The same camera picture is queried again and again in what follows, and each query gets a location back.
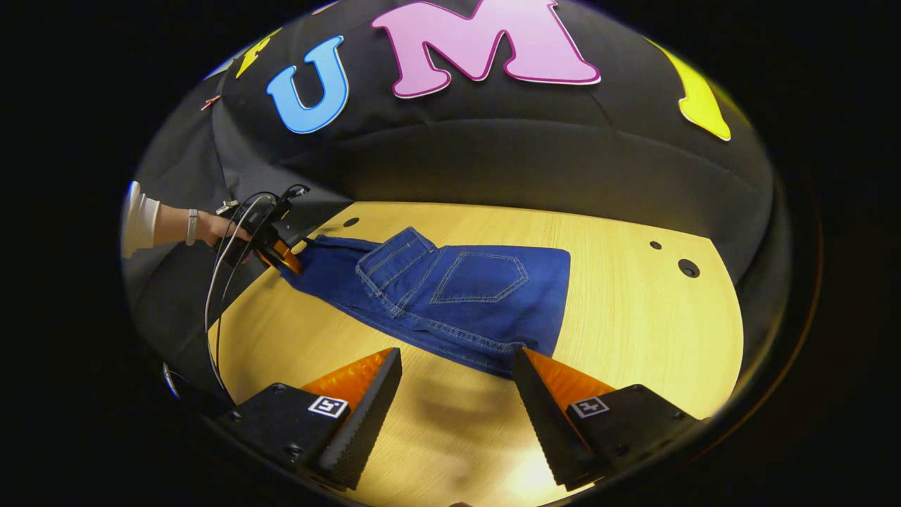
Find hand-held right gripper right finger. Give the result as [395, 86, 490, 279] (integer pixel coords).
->
[512, 346, 701, 492]

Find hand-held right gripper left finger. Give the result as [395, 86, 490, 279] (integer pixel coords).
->
[211, 346, 403, 492]

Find blue denim jeans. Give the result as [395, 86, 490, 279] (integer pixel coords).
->
[278, 227, 572, 380]

